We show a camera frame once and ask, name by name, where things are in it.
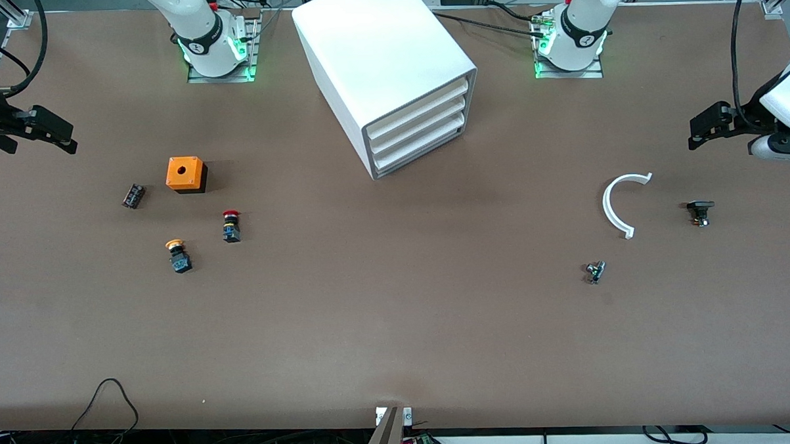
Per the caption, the white lowest cabinet drawer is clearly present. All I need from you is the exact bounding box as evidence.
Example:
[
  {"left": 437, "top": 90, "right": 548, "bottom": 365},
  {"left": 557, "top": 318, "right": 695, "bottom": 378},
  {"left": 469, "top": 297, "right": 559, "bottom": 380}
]
[{"left": 372, "top": 111, "right": 468, "bottom": 173}]

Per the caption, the yellow push button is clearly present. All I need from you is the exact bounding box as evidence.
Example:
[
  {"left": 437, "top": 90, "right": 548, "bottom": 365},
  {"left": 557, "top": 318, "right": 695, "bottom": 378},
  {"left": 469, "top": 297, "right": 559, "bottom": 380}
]
[{"left": 165, "top": 238, "right": 193, "bottom": 275}]

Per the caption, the white middle cabinet drawer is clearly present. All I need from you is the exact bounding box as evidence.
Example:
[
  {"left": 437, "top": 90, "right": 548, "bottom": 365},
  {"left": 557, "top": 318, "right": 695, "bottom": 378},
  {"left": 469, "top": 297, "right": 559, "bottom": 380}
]
[{"left": 368, "top": 95, "right": 469, "bottom": 156}]

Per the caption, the white highest cabinet drawer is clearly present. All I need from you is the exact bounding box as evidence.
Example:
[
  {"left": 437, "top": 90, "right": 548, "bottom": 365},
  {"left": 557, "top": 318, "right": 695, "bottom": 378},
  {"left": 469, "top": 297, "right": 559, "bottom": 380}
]
[{"left": 364, "top": 77, "right": 472, "bottom": 141}]

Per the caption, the white drawer cabinet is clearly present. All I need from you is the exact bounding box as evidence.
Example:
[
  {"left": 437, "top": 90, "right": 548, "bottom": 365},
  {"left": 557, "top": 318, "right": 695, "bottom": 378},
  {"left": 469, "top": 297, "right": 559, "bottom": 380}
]
[{"left": 292, "top": 0, "right": 481, "bottom": 183}]

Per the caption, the small black terminal block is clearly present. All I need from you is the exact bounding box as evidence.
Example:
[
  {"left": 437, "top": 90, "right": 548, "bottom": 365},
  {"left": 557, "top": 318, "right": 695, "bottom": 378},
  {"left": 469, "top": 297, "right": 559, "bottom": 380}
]
[{"left": 121, "top": 183, "right": 147, "bottom": 210}]

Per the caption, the white curved plastic part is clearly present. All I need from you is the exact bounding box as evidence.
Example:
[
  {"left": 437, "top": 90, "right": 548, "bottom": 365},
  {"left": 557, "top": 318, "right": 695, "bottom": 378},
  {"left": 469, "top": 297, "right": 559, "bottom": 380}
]
[{"left": 602, "top": 172, "right": 655, "bottom": 241}]

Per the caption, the orange box with hole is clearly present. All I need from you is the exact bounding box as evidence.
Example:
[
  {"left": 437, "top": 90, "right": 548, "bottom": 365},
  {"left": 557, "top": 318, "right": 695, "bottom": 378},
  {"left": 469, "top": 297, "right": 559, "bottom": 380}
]
[{"left": 165, "top": 156, "right": 209, "bottom": 195}]

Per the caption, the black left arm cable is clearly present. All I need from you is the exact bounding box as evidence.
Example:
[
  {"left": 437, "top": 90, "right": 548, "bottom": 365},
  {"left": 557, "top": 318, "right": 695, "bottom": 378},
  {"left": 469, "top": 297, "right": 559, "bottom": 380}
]
[{"left": 729, "top": 0, "right": 760, "bottom": 135}]

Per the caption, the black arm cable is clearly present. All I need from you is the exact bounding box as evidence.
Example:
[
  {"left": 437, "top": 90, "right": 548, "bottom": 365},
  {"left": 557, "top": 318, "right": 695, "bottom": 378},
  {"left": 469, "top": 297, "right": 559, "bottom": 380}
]
[
  {"left": 0, "top": 0, "right": 51, "bottom": 95},
  {"left": 729, "top": 0, "right": 760, "bottom": 135}
]

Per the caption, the black switch component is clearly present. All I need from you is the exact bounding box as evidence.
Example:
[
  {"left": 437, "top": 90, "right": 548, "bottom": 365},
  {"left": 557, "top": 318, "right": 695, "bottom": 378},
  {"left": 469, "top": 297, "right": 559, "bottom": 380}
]
[{"left": 687, "top": 200, "right": 716, "bottom": 228}]

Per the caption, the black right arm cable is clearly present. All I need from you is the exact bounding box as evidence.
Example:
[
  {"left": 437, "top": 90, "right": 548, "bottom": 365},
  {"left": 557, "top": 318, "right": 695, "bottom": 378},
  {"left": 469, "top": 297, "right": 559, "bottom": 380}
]
[{"left": 0, "top": 0, "right": 51, "bottom": 95}]

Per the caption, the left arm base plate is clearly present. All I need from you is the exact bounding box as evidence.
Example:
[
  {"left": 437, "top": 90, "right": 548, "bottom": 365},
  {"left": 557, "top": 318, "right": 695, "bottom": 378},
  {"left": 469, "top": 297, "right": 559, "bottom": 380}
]
[{"left": 531, "top": 8, "right": 604, "bottom": 81}]

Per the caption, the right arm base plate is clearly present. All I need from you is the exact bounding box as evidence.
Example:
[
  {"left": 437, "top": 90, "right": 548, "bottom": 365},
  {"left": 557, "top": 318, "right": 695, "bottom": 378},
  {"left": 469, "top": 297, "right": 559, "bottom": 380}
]
[{"left": 185, "top": 9, "right": 263, "bottom": 84}]

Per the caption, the black cable across table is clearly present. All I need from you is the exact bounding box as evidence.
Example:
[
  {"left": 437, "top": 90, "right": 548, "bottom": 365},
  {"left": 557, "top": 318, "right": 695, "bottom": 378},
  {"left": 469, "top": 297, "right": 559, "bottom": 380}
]
[{"left": 430, "top": 7, "right": 550, "bottom": 41}]

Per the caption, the black looped cable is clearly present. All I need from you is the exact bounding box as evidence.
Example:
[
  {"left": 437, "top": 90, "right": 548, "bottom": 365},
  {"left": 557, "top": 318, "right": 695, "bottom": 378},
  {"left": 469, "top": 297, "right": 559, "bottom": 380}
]
[{"left": 69, "top": 378, "right": 140, "bottom": 434}]

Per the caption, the white mounting bracket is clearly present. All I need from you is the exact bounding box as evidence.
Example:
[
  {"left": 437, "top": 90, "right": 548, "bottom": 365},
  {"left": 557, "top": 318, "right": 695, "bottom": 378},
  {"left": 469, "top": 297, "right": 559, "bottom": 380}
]
[{"left": 375, "top": 406, "right": 413, "bottom": 427}]

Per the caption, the grey camera stand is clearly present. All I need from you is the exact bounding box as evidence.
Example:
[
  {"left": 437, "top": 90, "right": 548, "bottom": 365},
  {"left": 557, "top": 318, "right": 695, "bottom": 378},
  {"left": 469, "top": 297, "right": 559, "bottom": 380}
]
[{"left": 359, "top": 406, "right": 405, "bottom": 444}]

